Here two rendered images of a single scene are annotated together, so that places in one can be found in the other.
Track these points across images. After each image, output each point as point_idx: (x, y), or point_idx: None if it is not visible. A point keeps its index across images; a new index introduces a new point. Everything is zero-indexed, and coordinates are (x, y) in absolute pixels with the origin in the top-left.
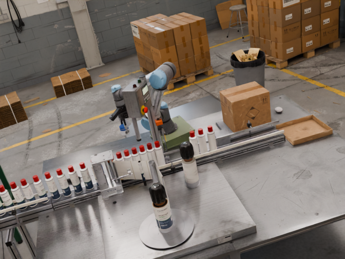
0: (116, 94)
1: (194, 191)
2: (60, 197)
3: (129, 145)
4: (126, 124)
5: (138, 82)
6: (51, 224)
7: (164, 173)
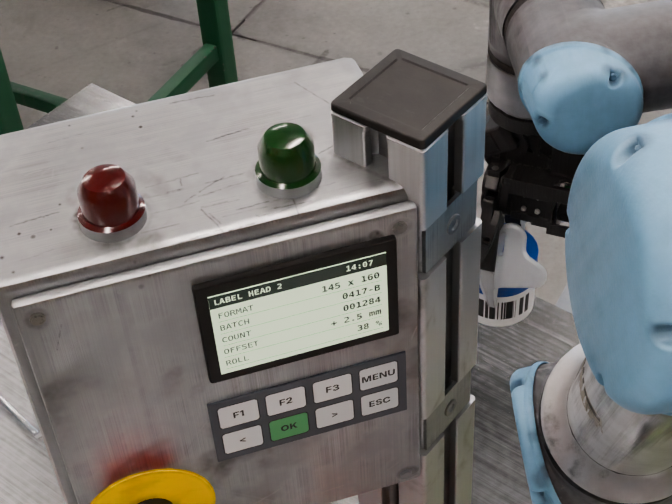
0: (497, 3)
1: None
2: None
3: (480, 384)
4: (489, 266)
5: (261, 170)
6: None
7: None
